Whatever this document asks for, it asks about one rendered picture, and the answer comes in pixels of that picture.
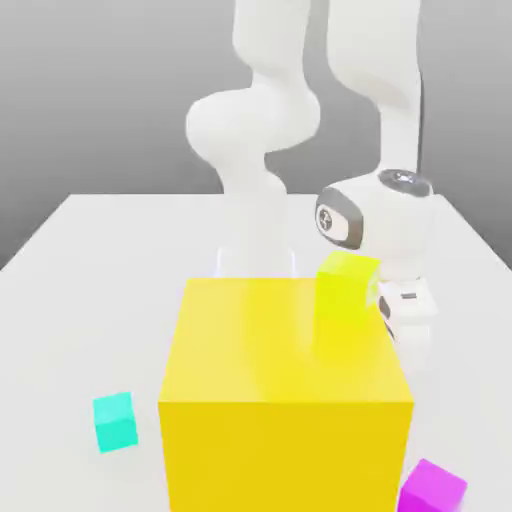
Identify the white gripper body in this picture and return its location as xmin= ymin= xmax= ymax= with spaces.
xmin=394 ymin=319 xmax=433 ymax=372

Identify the small lime cube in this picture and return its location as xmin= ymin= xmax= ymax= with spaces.
xmin=314 ymin=250 xmax=382 ymax=346

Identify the small magenta cube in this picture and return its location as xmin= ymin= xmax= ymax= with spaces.
xmin=396 ymin=458 xmax=470 ymax=512

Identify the small cyan cube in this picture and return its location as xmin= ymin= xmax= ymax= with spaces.
xmin=92 ymin=391 xmax=140 ymax=455

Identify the large yellow box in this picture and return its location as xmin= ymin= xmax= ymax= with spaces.
xmin=157 ymin=276 xmax=415 ymax=512

